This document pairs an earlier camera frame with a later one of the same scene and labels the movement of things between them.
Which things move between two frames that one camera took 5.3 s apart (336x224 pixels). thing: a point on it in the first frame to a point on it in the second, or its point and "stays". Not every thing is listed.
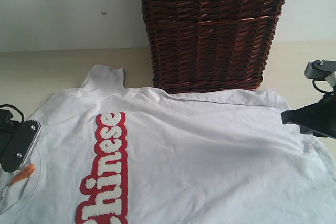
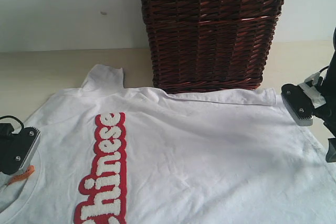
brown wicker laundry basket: [211, 31] stays
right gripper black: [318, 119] to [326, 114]
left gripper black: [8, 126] to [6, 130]
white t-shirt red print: [108, 153] stays
